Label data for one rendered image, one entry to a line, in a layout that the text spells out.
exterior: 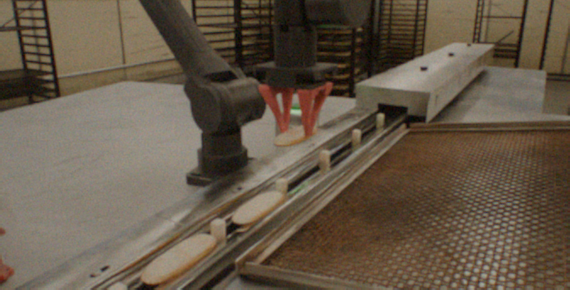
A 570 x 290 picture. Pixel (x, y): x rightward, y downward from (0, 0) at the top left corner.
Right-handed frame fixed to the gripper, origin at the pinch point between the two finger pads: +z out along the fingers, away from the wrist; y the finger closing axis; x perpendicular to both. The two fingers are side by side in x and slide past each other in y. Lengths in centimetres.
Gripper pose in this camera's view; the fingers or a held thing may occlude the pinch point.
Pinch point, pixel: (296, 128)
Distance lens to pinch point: 61.4
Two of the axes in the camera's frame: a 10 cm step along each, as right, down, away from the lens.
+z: 0.2, 9.6, 2.8
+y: 8.5, 1.3, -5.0
